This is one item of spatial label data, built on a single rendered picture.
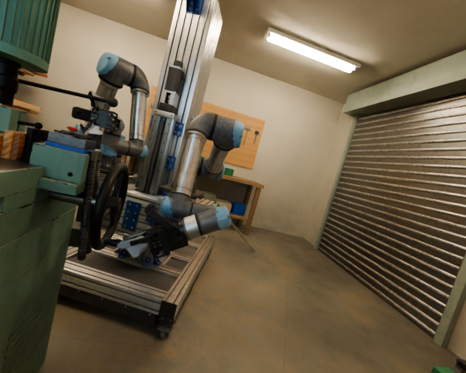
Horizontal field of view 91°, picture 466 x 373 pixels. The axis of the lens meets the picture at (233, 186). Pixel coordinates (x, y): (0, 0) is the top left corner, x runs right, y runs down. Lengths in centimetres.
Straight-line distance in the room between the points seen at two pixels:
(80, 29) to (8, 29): 394
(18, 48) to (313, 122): 431
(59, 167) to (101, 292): 95
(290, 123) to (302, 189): 127
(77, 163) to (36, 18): 39
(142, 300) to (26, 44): 120
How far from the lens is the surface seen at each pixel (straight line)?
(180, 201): 84
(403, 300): 319
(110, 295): 158
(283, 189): 447
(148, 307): 152
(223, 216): 75
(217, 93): 425
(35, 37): 90
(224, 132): 99
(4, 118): 91
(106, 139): 124
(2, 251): 80
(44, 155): 83
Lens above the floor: 104
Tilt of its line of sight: 5 degrees down
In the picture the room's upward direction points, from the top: 15 degrees clockwise
